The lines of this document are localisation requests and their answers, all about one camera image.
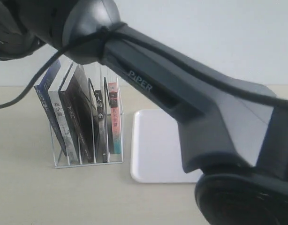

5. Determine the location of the pink red book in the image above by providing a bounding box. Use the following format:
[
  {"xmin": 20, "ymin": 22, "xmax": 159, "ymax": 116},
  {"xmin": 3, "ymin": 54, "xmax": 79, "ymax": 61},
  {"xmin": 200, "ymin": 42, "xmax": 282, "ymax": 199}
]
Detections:
[{"xmin": 104, "ymin": 78, "xmax": 122, "ymax": 154}]

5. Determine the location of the dark brown book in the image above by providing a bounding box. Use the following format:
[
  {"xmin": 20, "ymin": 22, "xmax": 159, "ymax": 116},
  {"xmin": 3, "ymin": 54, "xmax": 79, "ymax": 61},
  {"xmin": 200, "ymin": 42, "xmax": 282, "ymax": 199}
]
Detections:
[{"xmin": 59, "ymin": 63, "xmax": 94, "ymax": 163}]

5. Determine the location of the white wire book rack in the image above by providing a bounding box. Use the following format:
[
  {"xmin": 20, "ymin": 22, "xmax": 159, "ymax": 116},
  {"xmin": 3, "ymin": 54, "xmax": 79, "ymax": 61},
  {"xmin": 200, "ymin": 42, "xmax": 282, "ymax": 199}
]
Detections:
[{"xmin": 50, "ymin": 71, "xmax": 124, "ymax": 168}]

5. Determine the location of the black cable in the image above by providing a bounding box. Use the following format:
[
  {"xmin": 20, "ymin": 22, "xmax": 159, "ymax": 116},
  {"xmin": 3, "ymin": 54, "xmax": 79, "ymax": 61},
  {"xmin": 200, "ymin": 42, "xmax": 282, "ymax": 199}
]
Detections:
[{"xmin": 0, "ymin": 21, "xmax": 288, "ymax": 111}]

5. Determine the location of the white plastic tray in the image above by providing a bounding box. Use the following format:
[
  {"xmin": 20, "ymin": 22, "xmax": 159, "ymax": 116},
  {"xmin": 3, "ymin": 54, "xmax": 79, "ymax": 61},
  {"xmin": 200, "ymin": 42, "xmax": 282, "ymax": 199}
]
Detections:
[{"xmin": 130, "ymin": 109, "xmax": 202, "ymax": 184}]

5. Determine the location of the blue book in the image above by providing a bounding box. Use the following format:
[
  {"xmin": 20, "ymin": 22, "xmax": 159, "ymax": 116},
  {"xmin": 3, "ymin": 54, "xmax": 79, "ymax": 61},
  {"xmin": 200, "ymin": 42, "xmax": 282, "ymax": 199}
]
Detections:
[{"xmin": 34, "ymin": 60, "xmax": 67, "ymax": 156}]

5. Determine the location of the grey white book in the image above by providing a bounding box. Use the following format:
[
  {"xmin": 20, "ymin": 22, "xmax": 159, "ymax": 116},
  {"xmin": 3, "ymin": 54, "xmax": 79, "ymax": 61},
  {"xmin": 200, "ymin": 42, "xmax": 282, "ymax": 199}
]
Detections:
[{"xmin": 48, "ymin": 61, "xmax": 79, "ymax": 165}]

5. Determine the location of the black white book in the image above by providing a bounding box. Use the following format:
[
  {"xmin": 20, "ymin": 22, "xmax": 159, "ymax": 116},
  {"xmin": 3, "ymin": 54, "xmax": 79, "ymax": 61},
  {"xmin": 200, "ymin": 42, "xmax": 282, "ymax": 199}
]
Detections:
[{"xmin": 94, "ymin": 78, "xmax": 109, "ymax": 163}]

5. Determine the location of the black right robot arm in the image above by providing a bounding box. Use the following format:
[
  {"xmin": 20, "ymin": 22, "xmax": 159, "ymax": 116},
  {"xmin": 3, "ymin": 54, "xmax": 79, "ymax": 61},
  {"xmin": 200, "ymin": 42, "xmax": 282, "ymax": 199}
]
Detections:
[{"xmin": 0, "ymin": 0, "xmax": 288, "ymax": 225}]

